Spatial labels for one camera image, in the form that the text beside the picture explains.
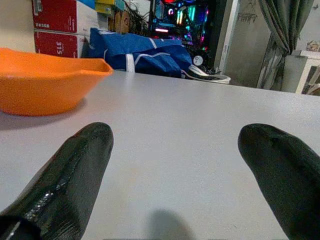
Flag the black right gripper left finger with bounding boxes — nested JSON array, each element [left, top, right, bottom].
[[0, 121, 115, 240]]

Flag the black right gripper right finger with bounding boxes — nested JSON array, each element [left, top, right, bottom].
[[237, 123, 320, 240]]

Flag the orange plastic bowl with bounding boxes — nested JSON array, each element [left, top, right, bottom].
[[0, 47, 115, 117]]

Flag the white glass door cabinet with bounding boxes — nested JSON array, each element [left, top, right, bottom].
[[294, 49, 320, 96]]

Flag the red box with 315 print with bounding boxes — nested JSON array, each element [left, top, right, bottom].
[[33, 30, 90, 59]]

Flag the grey green curtain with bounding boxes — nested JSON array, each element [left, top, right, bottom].
[[257, 0, 316, 91]]

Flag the red white cardboard box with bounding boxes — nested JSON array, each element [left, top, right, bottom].
[[31, 0, 99, 36]]

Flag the yellow cardboard box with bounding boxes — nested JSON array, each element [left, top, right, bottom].
[[94, 0, 118, 15]]

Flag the blue cardboard box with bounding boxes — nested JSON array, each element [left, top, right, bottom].
[[77, 0, 96, 10]]

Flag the black computer case with lights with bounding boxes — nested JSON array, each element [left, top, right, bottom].
[[149, 0, 213, 68]]

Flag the blue fabric bag white straps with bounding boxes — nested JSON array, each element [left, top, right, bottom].
[[87, 27, 231, 85]]

